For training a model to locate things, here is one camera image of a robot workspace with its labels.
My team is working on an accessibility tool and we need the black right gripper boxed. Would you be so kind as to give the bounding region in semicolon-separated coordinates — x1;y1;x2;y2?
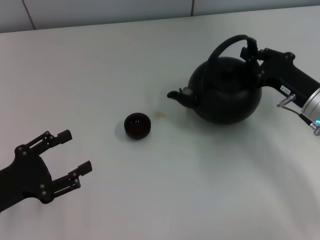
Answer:
239;46;320;107

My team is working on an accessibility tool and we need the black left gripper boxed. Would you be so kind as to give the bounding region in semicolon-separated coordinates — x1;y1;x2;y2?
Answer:
0;129;93;214

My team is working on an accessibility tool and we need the black round teapot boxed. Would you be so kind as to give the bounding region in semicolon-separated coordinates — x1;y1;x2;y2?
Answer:
166;34;263;125

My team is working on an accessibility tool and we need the small black teacup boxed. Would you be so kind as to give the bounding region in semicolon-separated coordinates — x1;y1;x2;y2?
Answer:
123;112;152;140

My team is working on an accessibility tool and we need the right gripper cable with plug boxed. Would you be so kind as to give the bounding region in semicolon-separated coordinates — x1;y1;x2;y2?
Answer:
276;94;320;130

